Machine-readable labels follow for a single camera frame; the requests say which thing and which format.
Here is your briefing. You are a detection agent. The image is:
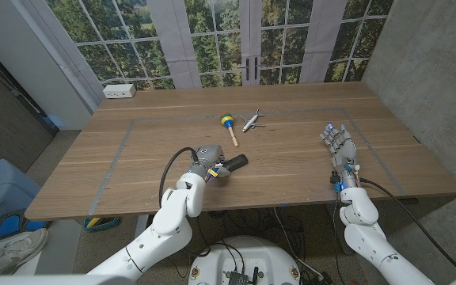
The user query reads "white sneaker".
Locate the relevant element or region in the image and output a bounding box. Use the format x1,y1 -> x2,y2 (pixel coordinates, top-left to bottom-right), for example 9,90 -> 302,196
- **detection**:
0,227 -> 50,276

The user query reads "printed window backdrop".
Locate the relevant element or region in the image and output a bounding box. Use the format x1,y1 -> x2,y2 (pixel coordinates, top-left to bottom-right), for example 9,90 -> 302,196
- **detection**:
45,0 -> 395,90

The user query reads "blue and black pad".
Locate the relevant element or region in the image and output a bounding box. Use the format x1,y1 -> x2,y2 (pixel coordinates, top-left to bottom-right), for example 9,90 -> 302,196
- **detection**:
0,208 -> 49,241

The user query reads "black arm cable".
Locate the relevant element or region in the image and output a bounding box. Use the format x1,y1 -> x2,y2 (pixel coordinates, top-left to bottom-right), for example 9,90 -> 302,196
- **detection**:
359,177 -> 456,276
158,146 -> 200,207

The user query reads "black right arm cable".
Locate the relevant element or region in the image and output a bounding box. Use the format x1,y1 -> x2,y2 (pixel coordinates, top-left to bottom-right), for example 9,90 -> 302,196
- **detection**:
359,177 -> 456,276

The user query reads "white toy airplane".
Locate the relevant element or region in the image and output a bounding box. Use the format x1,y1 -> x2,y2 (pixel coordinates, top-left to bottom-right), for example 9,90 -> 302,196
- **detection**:
239,106 -> 266,133

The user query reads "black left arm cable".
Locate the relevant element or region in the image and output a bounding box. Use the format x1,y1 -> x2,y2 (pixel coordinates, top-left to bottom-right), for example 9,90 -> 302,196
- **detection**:
158,146 -> 200,207

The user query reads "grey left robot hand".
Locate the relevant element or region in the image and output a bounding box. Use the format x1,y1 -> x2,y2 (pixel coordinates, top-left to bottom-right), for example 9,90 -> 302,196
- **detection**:
187,144 -> 233,182

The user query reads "green and yellow floor item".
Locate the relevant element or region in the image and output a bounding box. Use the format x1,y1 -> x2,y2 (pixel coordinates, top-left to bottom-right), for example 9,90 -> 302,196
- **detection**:
83,215 -> 121,233

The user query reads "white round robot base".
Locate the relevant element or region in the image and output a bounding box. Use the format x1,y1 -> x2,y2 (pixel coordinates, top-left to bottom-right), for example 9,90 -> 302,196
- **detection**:
188,236 -> 302,285

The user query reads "white robot torso edge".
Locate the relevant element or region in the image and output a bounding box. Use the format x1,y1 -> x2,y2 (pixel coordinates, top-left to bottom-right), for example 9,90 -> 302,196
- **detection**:
0,272 -> 136,285

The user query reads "colourful wooden maraca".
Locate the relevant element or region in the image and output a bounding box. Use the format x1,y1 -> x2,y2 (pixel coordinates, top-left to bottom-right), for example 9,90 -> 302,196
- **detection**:
218,112 -> 240,148

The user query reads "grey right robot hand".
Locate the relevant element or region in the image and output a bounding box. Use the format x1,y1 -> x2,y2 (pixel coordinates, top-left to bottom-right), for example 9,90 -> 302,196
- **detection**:
319,123 -> 360,190

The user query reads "white floor cable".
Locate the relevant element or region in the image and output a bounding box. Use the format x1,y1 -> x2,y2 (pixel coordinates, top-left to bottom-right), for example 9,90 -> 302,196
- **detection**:
273,206 -> 326,280

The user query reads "white power strip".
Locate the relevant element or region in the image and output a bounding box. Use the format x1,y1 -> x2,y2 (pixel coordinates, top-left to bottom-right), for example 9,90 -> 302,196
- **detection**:
102,82 -> 137,99

